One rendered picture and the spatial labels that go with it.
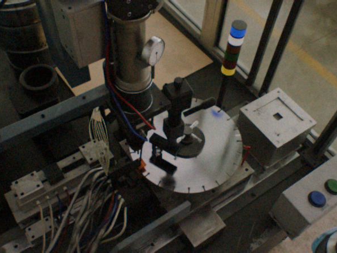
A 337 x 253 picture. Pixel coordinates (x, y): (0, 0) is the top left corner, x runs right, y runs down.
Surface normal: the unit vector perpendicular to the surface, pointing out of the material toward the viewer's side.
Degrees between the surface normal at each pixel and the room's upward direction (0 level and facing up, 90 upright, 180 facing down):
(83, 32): 90
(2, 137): 0
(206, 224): 0
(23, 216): 0
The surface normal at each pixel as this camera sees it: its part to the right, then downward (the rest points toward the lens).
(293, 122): 0.05, -0.58
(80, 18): 0.56, 0.69
